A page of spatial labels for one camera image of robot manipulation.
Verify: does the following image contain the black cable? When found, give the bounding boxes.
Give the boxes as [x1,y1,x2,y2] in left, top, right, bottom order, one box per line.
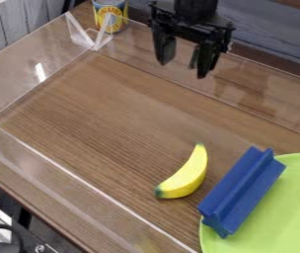
[0,222,28,253]

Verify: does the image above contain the yellow toy banana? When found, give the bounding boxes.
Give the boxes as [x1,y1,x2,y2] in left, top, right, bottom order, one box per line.
[154,142,209,199]

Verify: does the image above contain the clear acrylic barrier wall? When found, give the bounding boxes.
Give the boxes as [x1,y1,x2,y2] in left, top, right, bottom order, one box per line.
[0,14,300,253]

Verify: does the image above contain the yellow labelled tin can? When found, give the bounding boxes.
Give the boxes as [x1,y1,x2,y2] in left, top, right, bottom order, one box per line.
[92,0,130,34]

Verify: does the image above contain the green plate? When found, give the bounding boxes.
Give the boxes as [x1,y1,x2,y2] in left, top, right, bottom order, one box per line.
[199,153,300,253]

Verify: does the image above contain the blue plastic block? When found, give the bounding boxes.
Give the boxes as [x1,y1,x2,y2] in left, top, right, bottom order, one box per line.
[198,146,286,238]

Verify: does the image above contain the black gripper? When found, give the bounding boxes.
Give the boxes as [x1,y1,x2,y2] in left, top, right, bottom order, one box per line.
[150,0,237,79]

